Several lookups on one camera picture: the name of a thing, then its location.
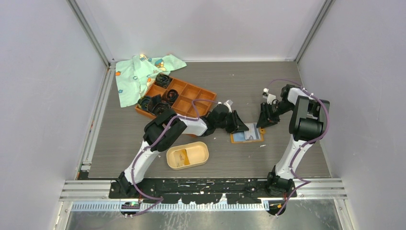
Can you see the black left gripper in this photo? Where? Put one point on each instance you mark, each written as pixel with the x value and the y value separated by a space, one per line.
pixel 237 125

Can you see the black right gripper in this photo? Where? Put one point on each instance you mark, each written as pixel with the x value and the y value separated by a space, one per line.
pixel 266 119

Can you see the silver VIP credit card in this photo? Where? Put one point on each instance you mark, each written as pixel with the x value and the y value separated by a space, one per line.
pixel 253 132

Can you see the orange leather card holder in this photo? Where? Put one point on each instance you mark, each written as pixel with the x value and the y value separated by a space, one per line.
pixel 238 137

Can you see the cream oval plastic tray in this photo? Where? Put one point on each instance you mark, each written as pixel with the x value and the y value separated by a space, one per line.
pixel 197 152

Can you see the gold VIP credit card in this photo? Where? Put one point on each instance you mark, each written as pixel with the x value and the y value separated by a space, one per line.
pixel 181 158

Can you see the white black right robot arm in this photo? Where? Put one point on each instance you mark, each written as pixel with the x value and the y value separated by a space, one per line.
pixel 309 124

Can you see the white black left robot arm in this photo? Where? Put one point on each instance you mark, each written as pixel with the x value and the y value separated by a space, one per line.
pixel 129 179

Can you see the orange wooden compartment tray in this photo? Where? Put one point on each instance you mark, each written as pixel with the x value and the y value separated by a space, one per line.
pixel 184 98

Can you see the black rolled belt middle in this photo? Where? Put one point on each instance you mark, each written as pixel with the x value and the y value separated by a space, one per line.
pixel 171 96

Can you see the black rolled belt large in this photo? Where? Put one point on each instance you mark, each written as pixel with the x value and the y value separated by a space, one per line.
pixel 157 105

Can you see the black rolled belt top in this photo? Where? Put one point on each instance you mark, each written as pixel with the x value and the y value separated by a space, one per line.
pixel 163 80

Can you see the black rolled belt left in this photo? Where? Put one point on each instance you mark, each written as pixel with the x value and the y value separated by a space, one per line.
pixel 143 103

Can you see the green patterned cloth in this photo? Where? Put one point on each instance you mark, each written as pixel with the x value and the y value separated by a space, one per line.
pixel 135 76

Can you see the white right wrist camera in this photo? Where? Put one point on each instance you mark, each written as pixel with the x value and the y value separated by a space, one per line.
pixel 270 98

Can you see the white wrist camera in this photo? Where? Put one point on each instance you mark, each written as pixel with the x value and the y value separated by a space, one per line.
pixel 228 104
pixel 270 98

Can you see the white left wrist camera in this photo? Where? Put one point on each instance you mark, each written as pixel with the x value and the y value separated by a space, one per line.
pixel 228 104

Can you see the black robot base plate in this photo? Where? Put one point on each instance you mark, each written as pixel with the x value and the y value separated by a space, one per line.
pixel 201 190

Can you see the white slotted cable duct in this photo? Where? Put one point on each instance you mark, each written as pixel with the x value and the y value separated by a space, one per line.
pixel 132 206

